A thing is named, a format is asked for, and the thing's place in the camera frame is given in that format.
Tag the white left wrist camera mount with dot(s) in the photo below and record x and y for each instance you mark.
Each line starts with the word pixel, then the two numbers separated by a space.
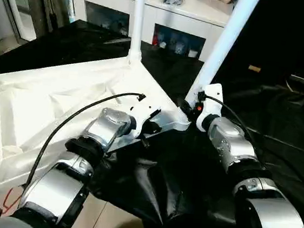
pixel 144 110

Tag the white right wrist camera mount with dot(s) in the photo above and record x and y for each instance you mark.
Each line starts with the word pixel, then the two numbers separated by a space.
pixel 213 104

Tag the red item in cabinet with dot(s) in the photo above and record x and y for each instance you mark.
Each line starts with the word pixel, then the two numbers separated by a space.
pixel 155 36

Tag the white plastic table top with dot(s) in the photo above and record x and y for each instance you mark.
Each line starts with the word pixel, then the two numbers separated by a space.
pixel 33 101

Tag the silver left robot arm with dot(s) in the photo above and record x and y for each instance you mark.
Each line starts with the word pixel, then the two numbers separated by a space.
pixel 104 128

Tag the white plastic table leg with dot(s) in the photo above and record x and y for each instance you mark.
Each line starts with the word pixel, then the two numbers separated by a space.
pixel 138 22
pixel 221 45

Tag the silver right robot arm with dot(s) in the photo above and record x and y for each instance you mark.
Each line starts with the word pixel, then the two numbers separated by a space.
pixel 227 143

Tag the small tan block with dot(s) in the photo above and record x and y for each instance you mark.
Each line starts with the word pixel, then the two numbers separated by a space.
pixel 254 68

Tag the grey metal rack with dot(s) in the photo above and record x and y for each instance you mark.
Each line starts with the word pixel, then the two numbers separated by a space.
pixel 30 3

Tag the black mat cover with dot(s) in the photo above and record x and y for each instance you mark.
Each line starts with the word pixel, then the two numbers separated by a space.
pixel 289 128

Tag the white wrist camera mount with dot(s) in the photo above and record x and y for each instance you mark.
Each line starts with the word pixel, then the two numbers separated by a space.
pixel 144 110
pixel 213 104

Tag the small white cup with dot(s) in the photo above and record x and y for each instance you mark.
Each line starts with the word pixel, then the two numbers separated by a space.
pixel 192 53
pixel 178 48
pixel 162 44

